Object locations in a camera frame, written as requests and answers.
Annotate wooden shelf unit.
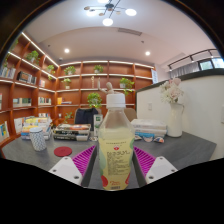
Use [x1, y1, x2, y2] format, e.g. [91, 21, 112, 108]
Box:
[0, 31, 156, 148]

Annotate tan chair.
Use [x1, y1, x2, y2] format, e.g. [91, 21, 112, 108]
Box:
[123, 107, 138, 123]

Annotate white vase with flowers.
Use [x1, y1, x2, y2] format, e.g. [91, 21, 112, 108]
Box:
[159, 77, 185, 138]

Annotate stack of white books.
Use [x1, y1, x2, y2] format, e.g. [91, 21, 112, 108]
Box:
[130, 118, 168, 138]

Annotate white patterned mug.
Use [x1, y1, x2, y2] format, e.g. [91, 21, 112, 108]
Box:
[29, 126, 48, 153]

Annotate branched ceiling lamp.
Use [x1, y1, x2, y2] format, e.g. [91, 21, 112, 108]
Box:
[83, 0, 138, 27]

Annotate chair with dark jacket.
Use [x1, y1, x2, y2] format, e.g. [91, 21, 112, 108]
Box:
[74, 107, 100, 131]

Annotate grey curtain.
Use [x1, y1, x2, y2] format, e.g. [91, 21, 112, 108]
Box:
[169, 63, 201, 79]

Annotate flat round red coaster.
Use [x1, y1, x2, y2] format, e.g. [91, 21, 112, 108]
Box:
[53, 146, 73, 158]

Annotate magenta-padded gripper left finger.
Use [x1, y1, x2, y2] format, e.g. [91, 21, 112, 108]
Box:
[48, 144, 98, 188]

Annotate black ceiling track rail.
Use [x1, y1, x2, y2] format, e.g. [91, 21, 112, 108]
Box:
[167, 48, 221, 71]

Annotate window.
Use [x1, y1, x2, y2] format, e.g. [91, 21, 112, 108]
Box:
[198, 57, 224, 72]

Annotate ceiling air vent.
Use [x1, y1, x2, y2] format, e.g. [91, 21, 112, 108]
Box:
[117, 27, 143, 37]

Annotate tall green white carton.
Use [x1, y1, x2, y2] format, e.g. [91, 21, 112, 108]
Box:
[93, 113, 104, 136]

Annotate yellow drink bottle white cap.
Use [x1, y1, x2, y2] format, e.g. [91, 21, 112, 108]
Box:
[97, 92, 136, 192]

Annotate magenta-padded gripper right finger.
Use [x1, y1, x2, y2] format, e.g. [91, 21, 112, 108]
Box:
[132, 145, 179, 188]

